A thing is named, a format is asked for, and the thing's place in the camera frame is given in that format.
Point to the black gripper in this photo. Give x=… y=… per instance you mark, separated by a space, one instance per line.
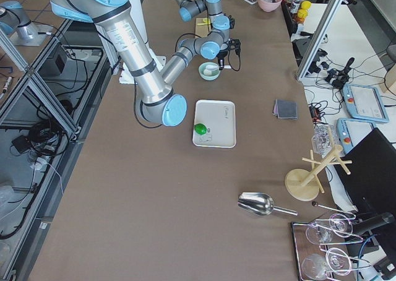
x=221 y=57

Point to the white ceramic spoon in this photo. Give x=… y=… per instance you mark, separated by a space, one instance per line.
x=216 y=68

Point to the white steamed bun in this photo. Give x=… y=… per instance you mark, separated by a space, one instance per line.
x=208 y=73

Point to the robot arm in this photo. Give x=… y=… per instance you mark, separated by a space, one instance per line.
x=158 y=103
x=189 y=9

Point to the light green bowl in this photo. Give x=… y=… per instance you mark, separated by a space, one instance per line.
x=202 y=67

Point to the pink bowl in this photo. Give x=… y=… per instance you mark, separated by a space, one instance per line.
x=269 y=5

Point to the wooden cutting board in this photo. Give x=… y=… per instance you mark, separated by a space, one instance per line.
x=202 y=31

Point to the yellow plastic knife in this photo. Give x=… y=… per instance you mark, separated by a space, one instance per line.
x=203 y=23

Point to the cream rabbit tray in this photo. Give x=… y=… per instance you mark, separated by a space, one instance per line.
x=219 y=118

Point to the green lime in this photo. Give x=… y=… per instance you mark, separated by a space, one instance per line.
x=200 y=129

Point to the grey folded cloth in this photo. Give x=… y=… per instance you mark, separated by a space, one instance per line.
x=284 y=109

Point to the clear plastic container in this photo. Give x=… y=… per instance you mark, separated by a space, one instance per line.
x=324 y=137

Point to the lower teach pendant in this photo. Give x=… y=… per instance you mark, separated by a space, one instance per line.
x=352 y=131

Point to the teach pendant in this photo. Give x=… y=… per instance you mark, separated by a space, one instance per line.
x=364 y=102
x=352 y=131

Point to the wooden mug tree stand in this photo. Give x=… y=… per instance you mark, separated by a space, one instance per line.
x=305 y=185

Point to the metal scoop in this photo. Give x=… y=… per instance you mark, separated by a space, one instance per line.
x=261 y=204

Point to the upper teach pendant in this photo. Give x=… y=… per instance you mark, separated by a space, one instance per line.
x=364 y=102

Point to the upper wine glass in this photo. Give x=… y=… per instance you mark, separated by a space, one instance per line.
x=326 y=230

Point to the black wine glass rack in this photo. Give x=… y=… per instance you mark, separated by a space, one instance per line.
x=353 y=245

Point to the lower wine glass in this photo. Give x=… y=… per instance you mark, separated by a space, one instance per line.
x=319 y=267

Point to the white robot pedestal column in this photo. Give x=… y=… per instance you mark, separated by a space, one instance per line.
x=137 y=27

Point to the aluminium frame post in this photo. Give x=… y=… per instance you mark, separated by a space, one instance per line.
x=326 y=19

